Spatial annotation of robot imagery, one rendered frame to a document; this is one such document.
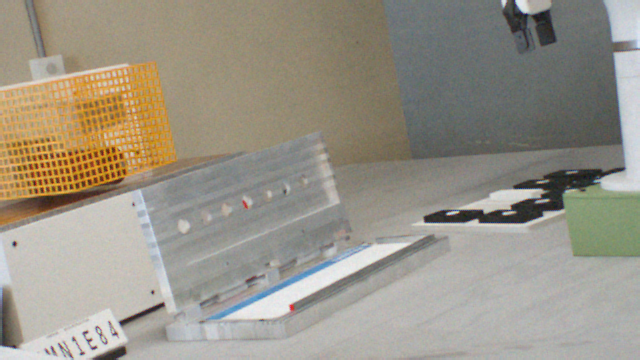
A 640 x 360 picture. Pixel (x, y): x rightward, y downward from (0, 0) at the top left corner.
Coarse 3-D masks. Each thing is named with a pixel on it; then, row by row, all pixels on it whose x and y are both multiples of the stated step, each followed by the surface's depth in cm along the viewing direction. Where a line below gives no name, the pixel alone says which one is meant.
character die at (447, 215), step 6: (444, 210) 222; (450, 210) 221; (456, 210) 220; (462, 210) 218; (468, 210) 218; (474, 210) 216; (480, 210) 215; (426, 216) 219; (432, 216) 218; (438, 216) 217; (444, 216) 216; (450, 216) 215; (456, 216) 214; (462, 216) 213; (468, 216) 213; (474, 216) 214; (426, 222) 219; (432, 222) 218; (438, 222) 217; (444, 222) 216; (450, 222) 215; (456, 222) 214; (462, 222) 213
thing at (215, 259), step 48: (288, 144) 198; (144, 192) 172; (192, 192) 181; (240, 192) 189; (288, 192) 198; (336, 192) 206; (192, 240) 179; (240, 240) 187; (288, 240) 194; (192, 288) 175; (240, 288) 183
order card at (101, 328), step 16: (80, 320) 169; (96, 320) 171; (112, 320) 173; (48, 336) 165; (64, 336) 166; (80, 336) 168; (96, 336) 170; (112, 336) 171; (48, 352) 163; (64, 352) 165; (80, 352) 167; (96, 352) 168
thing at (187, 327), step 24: (336, 240) 204; (432, 240) 196; (288, 264) 193; (312, 264) 195; (408, 264) 187; (264, 288) 185; (360, 288) 176; (192, 312) 175; (216, 312) 175; (288, 312) 166; (312, 312) 167; (168, 336) 174; (192, 336) 171; (216, 336) 169; (240, 336) 166; (264, 336) 164; (288, 336) 162
